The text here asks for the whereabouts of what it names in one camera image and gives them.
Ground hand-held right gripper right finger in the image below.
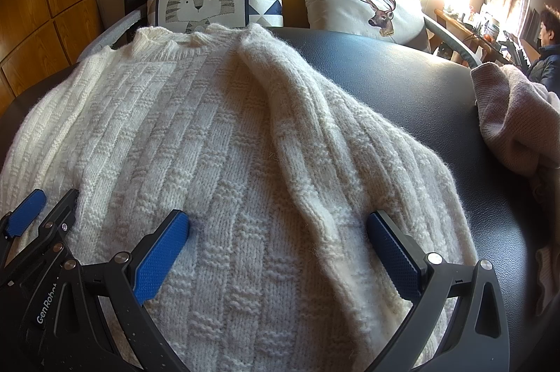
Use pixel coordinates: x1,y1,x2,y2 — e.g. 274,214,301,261
366,211,526,372

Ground black monitor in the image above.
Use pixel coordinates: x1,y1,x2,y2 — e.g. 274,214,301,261
524,8,541,43

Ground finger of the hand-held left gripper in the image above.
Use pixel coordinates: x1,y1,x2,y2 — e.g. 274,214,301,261
38,188,80,251
0,188,47,255

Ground cluttered wooden desk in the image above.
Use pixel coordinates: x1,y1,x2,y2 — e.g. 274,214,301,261
435,2,539,68

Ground deer print cushion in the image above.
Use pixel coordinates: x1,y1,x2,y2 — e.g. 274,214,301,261
296,0,432,51

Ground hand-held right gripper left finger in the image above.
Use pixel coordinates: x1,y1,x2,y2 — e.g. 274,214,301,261
63,209,191,372

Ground white knit sweater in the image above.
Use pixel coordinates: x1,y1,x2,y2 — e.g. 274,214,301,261
0,23,480,372

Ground pink knit sweater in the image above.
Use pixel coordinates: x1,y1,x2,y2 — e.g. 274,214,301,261
470,62,560,318

